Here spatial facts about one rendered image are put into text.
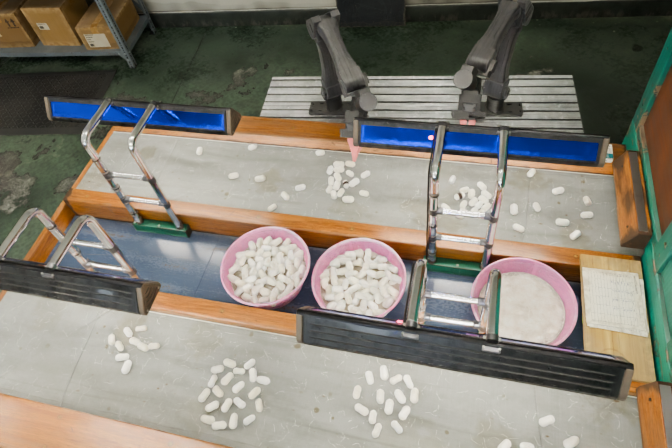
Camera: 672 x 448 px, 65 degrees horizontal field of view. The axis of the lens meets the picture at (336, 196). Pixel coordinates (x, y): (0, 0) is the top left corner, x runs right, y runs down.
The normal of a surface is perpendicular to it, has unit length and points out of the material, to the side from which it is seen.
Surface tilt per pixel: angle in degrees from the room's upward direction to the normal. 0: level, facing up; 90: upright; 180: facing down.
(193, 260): 0
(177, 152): 0
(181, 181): 0
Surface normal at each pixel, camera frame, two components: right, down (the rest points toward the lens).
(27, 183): -0.12, -0.61
